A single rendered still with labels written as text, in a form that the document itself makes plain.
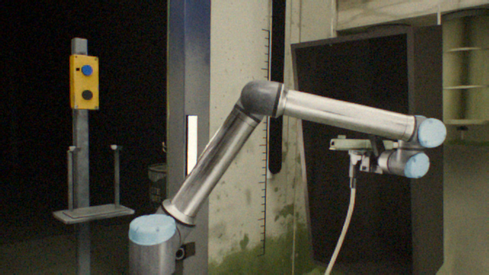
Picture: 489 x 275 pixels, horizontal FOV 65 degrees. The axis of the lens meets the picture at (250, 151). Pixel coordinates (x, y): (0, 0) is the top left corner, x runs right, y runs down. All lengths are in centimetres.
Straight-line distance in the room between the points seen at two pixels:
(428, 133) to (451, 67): 160
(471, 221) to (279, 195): 128
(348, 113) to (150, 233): 73
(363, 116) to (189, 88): 117
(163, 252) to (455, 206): 222
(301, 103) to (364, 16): 199
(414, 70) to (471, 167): 156
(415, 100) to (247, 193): 125
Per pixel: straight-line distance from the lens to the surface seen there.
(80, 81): 207
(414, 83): 172
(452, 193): 309
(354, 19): 322
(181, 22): 225
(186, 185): 144
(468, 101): 287
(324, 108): 127
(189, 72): 220
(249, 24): 254
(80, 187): 215
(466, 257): 290
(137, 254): 132
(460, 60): 291
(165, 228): 130
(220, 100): 232
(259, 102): 126
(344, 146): 168
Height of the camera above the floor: 125
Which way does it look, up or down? 4 degrees down
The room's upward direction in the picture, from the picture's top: 1 degrees clockwise
